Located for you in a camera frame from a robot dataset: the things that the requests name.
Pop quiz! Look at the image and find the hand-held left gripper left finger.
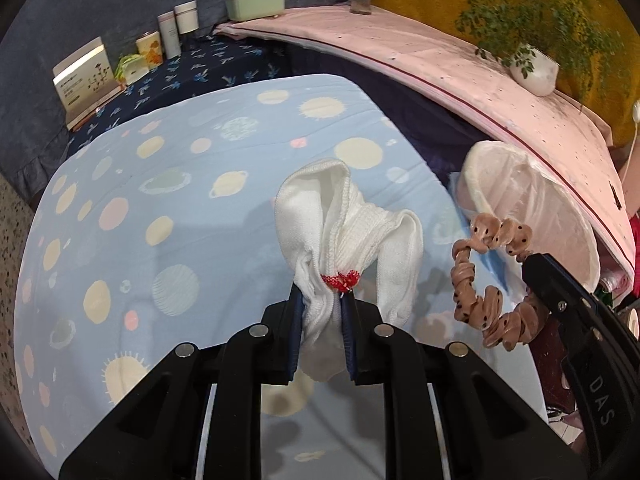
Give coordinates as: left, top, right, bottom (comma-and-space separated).
59, 287, 307, 480

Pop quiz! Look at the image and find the tan polka-dot scrunchie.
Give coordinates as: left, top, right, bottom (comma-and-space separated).
450, 212, 551, 353

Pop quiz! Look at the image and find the blue-grey backdrop cloth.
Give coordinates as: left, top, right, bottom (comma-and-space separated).
0, 0, 361, 201

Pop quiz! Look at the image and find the white sock with red trim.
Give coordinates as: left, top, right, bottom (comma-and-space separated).
272, 157, 425, 383

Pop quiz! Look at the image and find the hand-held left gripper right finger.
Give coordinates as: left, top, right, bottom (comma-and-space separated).
340, 294, 587, 480

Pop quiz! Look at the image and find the pink tablecloth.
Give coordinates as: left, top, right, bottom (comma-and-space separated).
214, 5, 636, 311

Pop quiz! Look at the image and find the pale green tissue box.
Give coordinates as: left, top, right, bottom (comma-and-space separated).
224, 0, 287, 23

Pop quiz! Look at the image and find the white jar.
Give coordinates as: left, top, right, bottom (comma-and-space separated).
173, 1, 201, 36

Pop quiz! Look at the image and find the dark blue printed cloth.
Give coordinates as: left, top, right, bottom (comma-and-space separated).
65, 35, 296, 158

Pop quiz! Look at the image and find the potted green plant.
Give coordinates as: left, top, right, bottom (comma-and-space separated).
427, 0, 626, 98

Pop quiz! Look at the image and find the open white cardboard box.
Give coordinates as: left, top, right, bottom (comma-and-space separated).
52, 36, 126, 131

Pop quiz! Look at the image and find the green packet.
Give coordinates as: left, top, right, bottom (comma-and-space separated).
114, 52, 150, 86

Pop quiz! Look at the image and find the tall white bottle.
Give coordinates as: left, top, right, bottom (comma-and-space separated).
157, 12, 182, 60

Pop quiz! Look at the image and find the white laundry basket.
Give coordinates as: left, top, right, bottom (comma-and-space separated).
452, 140, 601, 293

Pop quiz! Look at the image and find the white cable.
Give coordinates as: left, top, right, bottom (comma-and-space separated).
620, 100, 640, 183

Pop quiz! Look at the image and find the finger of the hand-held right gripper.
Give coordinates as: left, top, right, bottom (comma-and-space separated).
522, 254, 608, 328

